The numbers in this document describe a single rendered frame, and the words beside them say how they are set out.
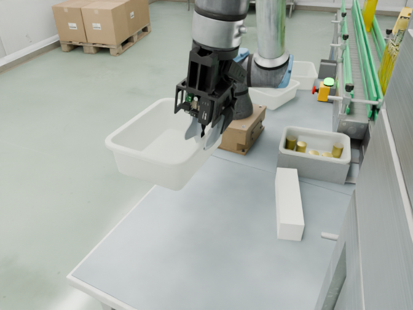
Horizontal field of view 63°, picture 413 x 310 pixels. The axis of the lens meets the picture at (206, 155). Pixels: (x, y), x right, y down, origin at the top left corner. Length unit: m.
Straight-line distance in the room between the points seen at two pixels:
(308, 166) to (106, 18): 3.74
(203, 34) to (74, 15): 4.28
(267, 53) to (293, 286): 0.69
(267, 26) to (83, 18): 3.79
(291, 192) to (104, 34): 3.90
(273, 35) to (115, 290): 0.82
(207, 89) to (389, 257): 0.37
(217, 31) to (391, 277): 0.37
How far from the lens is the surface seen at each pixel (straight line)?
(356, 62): 1.85
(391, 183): 0.25
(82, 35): 4.78
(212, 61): 0.49
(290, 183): 1.04
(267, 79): 1.19
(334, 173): 1.16
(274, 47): 1.12
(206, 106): 0.52
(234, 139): 1.22
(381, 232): 0.25
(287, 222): 0.92
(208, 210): 1.02
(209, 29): 0.49
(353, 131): 1.29
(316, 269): 0.92
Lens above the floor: 1.46
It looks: 35 degrees down
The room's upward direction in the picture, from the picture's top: straight up
